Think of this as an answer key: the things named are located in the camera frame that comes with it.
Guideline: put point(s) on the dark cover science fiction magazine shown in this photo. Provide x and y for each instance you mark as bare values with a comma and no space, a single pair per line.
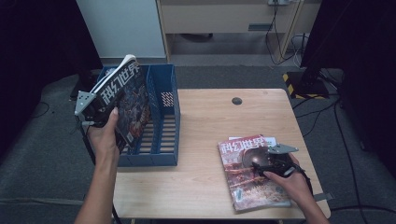
130,99

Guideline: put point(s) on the beige wooden desk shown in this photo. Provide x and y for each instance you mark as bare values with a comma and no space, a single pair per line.
218,18

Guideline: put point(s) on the blue plastic file rack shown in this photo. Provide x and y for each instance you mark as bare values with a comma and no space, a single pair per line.
165,133

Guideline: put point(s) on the person's left hand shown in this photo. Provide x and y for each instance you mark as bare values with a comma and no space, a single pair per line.
104,143

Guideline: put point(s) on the white cabinet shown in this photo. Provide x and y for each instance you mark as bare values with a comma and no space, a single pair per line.
124,28

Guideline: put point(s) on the red cover science fiction magazine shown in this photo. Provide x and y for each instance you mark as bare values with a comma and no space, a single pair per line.
249,193

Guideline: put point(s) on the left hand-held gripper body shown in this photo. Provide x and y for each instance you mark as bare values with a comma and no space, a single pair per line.
85,104

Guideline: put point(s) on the grey table grommet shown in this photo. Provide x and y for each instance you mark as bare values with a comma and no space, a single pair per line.
237,101

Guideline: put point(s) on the grey tape strip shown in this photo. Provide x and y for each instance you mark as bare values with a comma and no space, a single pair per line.
323,197

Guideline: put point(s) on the person's right hand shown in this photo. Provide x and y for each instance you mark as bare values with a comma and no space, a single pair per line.
292,186

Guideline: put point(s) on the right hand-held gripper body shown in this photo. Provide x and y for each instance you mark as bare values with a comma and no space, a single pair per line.
281,163

